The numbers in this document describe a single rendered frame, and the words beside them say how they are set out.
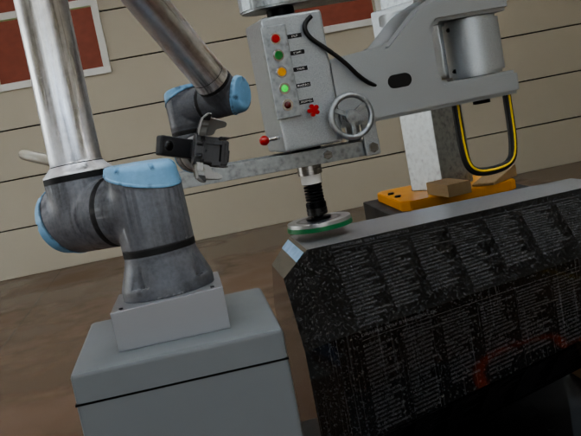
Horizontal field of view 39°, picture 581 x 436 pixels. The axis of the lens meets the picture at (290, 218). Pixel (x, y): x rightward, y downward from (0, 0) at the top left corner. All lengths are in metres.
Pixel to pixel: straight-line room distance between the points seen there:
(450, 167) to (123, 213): 2.09
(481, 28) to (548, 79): 6.76
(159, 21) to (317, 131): 0.88
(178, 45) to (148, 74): 6.79
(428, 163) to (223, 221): 5.44
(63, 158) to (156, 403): 0.55
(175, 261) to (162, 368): 0.22
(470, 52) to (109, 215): 1.57
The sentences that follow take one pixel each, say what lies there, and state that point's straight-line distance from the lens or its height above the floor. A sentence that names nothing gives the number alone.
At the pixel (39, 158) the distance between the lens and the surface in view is 2.43.
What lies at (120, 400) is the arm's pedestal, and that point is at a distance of 1.58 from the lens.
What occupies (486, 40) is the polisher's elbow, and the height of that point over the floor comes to 1.34.
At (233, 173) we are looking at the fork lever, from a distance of 2.59.
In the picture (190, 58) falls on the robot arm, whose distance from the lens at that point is 1.95.
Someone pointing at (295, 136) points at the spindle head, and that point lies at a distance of 2.59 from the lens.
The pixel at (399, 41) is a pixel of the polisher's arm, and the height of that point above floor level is 1.38.
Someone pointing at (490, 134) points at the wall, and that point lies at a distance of 9.41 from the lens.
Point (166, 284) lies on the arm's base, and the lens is 1.63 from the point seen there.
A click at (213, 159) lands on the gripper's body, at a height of 1.16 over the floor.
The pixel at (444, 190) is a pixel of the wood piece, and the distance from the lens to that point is 3.28.
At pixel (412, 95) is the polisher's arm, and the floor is 1.20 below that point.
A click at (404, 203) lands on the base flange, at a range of 3.35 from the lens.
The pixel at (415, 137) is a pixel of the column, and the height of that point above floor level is 1.01.
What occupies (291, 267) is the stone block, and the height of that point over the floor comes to 0.75.
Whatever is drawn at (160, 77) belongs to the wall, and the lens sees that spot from 8.71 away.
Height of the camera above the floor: 1.26
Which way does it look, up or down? 8 degrees down
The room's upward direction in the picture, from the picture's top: 11 degrees counter-clockwise
